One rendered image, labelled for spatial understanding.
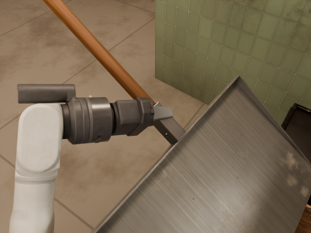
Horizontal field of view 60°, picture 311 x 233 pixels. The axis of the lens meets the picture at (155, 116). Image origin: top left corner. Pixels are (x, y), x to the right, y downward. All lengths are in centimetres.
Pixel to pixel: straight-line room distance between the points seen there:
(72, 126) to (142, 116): 13
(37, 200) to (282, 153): 60
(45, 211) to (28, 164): 9
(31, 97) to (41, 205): 18
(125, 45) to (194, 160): 250
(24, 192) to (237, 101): 54
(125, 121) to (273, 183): 42
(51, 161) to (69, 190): 146
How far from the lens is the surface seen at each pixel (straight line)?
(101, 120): 49
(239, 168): 68
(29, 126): 46
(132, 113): 51
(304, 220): 111
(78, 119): 48
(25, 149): 46
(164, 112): 56
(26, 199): 51
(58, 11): 64
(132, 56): 285
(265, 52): 186
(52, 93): 51
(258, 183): 71
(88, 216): 182
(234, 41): 191
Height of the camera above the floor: 165
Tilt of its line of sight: 48 degrees down
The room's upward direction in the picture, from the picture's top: straight up
